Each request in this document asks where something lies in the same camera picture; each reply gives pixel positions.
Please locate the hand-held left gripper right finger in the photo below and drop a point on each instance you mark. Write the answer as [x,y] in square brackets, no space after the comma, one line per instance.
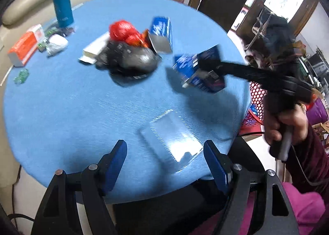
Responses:
[217,165]

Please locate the blue printed carton box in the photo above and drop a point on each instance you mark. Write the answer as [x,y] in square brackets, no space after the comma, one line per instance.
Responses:
[187,65]

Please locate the clear plastic container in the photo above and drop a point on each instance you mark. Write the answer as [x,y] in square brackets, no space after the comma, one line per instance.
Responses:
[169,134]

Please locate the blue tablecloth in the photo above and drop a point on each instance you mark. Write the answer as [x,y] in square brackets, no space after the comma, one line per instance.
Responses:
[77,109]

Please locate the orange and white box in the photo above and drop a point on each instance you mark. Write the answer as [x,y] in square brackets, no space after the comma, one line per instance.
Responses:
[23,44]

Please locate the person's magenta clothing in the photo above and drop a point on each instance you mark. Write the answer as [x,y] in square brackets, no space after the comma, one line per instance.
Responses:
[305,206]

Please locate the black plastic bag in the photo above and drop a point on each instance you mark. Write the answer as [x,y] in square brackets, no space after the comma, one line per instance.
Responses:
[133,57]

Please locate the white crumpled bag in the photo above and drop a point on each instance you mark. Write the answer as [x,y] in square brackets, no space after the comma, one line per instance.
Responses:
[57,44]

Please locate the person's right hand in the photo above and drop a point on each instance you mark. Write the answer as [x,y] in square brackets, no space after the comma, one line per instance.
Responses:
[299,119]

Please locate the purple cloth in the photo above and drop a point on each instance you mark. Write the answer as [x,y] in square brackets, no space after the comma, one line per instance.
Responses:
[317,111]

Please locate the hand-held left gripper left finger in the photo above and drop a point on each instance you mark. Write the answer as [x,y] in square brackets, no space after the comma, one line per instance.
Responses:
[117,163]

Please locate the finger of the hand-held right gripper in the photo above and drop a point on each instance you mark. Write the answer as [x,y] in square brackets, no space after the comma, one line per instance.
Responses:
[226,68]

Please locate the red plastic bag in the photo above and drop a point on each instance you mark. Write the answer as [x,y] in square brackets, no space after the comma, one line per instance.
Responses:
[120,30]

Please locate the person's right forearm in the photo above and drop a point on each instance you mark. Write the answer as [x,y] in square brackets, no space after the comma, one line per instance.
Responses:
[313,163]

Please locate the red mesh basket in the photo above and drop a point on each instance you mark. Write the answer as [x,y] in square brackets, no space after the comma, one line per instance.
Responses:
[257,93]

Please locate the small green candy wrapper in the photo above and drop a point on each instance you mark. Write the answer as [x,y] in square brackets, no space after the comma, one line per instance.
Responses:
[21,76]

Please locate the white flat box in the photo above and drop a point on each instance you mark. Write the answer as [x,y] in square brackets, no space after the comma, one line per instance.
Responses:
[93,48]

